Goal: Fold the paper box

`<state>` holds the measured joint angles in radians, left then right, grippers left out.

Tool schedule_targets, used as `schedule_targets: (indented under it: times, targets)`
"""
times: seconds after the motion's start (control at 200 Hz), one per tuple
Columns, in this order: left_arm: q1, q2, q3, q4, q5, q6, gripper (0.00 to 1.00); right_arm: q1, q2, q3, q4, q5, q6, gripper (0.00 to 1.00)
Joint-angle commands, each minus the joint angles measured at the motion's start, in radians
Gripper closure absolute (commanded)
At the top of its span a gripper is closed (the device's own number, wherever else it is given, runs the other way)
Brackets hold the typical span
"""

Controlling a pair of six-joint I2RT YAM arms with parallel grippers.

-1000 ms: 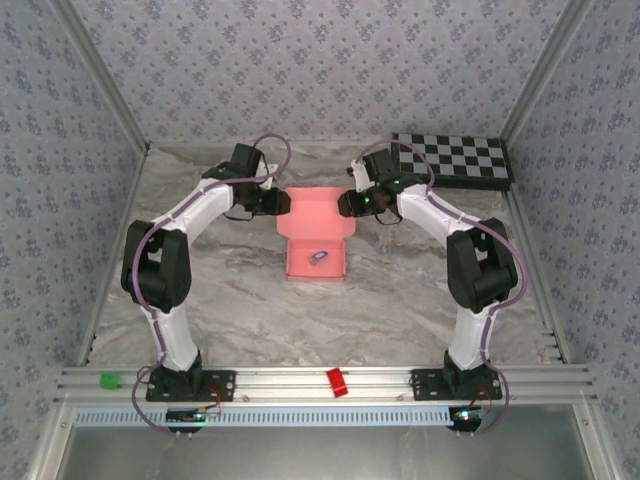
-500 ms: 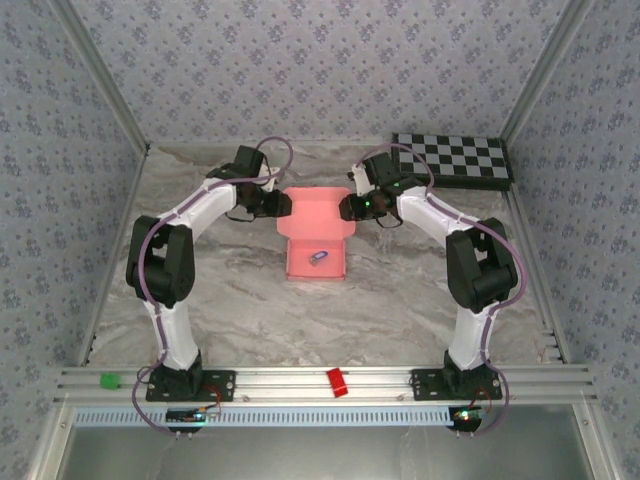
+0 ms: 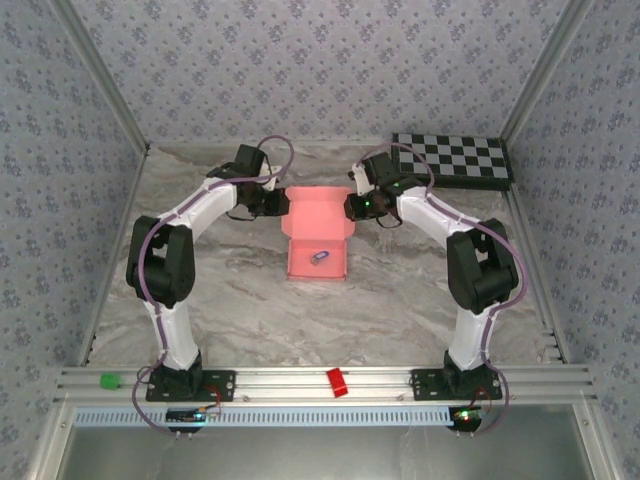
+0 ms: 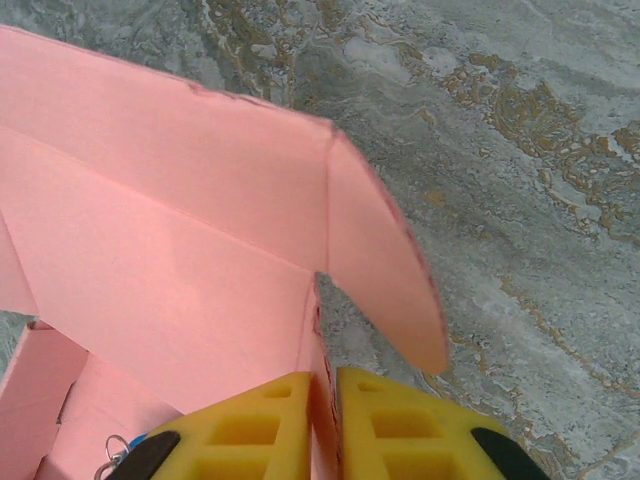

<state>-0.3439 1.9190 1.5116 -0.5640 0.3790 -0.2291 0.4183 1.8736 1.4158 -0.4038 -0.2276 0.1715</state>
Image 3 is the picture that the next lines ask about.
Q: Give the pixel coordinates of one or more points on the pink paper box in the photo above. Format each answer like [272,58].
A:
[317,215]

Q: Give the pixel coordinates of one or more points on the blue key tag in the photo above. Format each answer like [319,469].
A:
[318,257]

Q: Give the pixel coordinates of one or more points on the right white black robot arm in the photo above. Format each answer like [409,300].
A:
[470,340]

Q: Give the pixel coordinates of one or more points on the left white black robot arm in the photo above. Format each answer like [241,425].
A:
[172,335]

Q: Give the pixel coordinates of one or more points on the black grey chessboard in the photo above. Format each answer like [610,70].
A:
[465,160]

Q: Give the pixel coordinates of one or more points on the red plastic block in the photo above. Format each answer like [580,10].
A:
[337,382]

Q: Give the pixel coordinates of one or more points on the left small circuit board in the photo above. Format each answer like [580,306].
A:
[187,415]

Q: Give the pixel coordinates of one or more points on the small circuit board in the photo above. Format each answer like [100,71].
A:
[187,415]
[467,415]

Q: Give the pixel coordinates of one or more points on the right small circuit board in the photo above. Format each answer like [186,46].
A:
[467,415]

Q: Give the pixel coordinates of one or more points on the green plastic block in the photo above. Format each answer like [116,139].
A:
[110,381]

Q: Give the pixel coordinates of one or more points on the grey metal sheet panel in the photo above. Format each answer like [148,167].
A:
[320,455]

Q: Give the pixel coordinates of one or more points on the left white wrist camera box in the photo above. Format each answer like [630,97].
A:
[271,180]

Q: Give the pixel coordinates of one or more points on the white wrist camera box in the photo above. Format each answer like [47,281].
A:
[271,180]
[360,175]

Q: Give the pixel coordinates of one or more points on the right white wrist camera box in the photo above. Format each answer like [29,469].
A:
[360,175]

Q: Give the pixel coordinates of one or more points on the aluminium table back rail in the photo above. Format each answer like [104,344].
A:
[200,142]

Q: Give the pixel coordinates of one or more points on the aluminium mounting rail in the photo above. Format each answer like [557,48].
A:
[290,385]

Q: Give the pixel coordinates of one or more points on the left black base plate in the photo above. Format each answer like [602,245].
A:
[222,385]

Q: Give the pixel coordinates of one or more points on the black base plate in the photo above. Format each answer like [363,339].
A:
[222,385]
[422,385]

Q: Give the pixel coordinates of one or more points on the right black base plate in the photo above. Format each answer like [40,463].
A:
[422,385]

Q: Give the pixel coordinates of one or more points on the aluminium frame post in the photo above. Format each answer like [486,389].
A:
[544,70]

